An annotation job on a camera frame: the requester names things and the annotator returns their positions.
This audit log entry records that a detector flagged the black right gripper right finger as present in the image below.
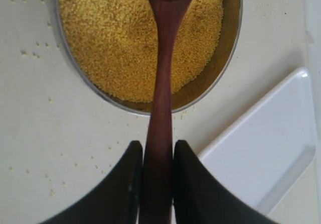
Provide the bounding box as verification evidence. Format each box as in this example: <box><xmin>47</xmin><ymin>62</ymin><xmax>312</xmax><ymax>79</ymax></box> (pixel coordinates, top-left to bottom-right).
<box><xmin>173</xmin><ymin>140</ymin><xmax>274</xmax><ymax>224</ymax></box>

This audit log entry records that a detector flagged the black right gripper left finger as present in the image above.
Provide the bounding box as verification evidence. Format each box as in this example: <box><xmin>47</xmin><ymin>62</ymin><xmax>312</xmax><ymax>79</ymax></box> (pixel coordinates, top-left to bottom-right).
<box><xmin>43</xmin><ymin>141</ymin><xmax>143</xmax><ymax>223</ymax></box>

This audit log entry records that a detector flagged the dark wooden spoon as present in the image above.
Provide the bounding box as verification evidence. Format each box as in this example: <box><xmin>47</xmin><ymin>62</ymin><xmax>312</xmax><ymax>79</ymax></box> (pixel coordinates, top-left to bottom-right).
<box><xmin>138</xmin><ymin>0</ymin><xmax>192</xmax><ymax>223</ymax></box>

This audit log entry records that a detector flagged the white plastic tray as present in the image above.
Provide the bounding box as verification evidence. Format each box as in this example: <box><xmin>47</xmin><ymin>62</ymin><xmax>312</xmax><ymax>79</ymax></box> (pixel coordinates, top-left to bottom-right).
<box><xmin>199</xmin><ymin>67</ymin><xmax>317</xmax><ymax>215</ymax></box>

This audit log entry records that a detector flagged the steel bowl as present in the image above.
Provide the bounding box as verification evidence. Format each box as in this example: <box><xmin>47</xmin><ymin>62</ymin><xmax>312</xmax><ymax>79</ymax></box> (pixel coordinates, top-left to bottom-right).
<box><xmin>52</xmin><ymin>0</ymin><xmax>243</xmax><ymax>116</ymax></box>

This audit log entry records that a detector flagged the yellow millet grain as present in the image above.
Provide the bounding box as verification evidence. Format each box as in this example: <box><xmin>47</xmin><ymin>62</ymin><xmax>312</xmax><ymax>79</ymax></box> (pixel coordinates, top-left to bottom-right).
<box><xmin>59</xmin><ymin>0</ymin><xmax>223</xmax><ymax>102</ymax></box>

